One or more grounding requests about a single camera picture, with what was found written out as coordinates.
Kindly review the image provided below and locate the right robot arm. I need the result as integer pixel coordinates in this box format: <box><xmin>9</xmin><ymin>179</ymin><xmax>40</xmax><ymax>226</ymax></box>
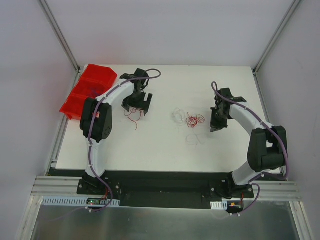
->
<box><xmin>210</xmin><ymin>82</ymin><xmax>288</xmax><ymax>199</ymax></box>

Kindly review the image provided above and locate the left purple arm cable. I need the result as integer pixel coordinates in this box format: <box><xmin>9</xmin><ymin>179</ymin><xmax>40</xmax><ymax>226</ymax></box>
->
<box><xmin>39</xmin><ymin>68</ymin><xmax>162</xmax><ymax>222</ymax></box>

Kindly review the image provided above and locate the white cable duct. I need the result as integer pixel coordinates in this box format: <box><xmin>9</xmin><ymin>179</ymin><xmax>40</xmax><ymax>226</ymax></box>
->
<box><xmin>42</xmin><ymin>196</ymin><xmax>120</xmax><ymax>208</ymax></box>
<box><xmin>210</xmin><ymin>199</ymin><xmax>244</xmax><ymax>211</ymax></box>

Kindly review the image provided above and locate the left aluminium frame post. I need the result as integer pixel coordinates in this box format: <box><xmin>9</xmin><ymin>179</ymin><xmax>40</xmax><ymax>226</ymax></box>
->
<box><xmin>37</xmin><ymin>0</ymin><xmax>81</xmax><ymax>72</ymax></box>

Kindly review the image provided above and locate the right white cable duct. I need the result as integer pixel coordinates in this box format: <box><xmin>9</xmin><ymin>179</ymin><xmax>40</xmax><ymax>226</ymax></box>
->
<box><xmin>210</xmin><ymin>199</ymin><xmax>244</xmax><ymax>211</ymax></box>

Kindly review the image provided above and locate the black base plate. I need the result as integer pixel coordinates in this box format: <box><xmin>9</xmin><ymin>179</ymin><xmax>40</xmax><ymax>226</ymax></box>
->
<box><xmin>49</xmin><ymin>169</ymin><xmax>255</xmax><ymax>209</ymax></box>

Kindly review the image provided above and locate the left white cable duct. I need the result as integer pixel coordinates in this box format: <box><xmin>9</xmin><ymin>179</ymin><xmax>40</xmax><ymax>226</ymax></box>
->
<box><xmin>42</xmin><ymin>196</ymin><xmax>120</xmax><ymax>208</ymax></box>

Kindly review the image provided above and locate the right aluminium frame post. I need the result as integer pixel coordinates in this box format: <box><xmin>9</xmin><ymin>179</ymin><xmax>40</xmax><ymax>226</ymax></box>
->
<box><xmin>252</xmin><ymin>0</ymin><xmax>303</xmax><ymax>76</ymax></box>

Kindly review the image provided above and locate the red plastic bin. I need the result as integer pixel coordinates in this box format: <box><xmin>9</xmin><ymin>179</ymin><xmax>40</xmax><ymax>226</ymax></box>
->
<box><xmin>60</xmin><ymin>64</ymin><xmax>118</xmax><ymax>121</ymax></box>

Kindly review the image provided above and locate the aluminium frame post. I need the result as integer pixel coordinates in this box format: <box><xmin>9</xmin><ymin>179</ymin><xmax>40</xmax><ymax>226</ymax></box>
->
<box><xmin>37</xmin><ymin>0</ymin><xmax>81</xmax><ymax>72</ymax></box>
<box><xmin>252</xmin><ymin>0</ymin><xmax>303</xmax><ymax>76</ymax></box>

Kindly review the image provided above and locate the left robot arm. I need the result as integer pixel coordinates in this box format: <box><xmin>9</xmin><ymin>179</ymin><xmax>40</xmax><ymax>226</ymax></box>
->
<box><xmin>77</xmin><ymin>68</ymin><xmax>161</xmax><ymax>195</ymax></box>

